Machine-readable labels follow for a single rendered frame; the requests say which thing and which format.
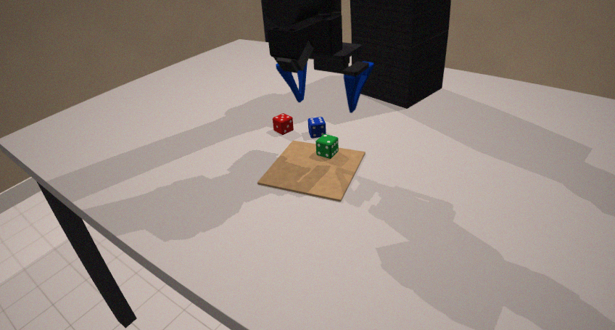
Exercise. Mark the green dice with white pips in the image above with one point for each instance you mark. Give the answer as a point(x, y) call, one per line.
point(327, 146)

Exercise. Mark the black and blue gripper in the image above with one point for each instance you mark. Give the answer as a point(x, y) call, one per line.
point(337, 63)

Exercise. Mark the blue die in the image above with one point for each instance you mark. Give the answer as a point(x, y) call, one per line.
point(316, 127)

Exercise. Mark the tan flat mat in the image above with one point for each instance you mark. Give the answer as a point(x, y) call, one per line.
point(299, 169)

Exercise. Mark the red die with white pips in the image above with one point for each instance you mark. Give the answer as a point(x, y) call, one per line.
point(283, 124)

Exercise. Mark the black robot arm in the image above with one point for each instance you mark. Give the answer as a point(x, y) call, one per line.
point(292, 44)

